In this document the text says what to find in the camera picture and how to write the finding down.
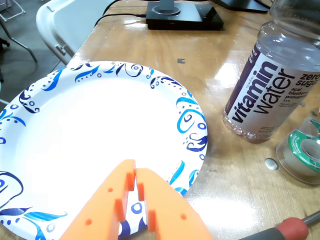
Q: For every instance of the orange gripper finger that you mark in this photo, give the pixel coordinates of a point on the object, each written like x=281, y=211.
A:
x=100, y=207
x=170, y=212

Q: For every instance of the red black screwdriver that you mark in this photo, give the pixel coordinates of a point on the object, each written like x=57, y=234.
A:
x=290, y=228

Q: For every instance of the green tape dispenser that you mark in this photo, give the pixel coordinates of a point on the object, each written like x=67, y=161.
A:
x=297, y=147

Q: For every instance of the white folding chair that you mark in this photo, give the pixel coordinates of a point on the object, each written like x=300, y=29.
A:
x=70, y=25

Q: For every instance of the black base grey stand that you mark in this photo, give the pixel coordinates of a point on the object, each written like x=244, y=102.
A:
x=185, y=17

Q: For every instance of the round metal disc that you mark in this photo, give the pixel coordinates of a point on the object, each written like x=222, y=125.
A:
x=272, y=164

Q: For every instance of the blue floral paper plate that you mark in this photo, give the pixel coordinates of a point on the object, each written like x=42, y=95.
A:
x=87, y=125

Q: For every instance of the vitamin water bottle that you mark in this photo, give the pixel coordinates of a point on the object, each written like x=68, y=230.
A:
x=262, y=95

